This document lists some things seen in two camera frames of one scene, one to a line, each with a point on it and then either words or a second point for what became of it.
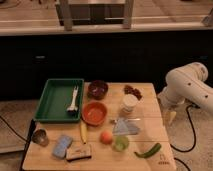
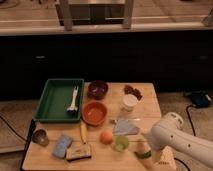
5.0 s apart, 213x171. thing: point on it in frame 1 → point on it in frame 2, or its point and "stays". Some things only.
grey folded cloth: [122, 126] stays
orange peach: [106, 137] stays
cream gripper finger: [172, 116] → [143, 146]
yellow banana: [83, 129] stays
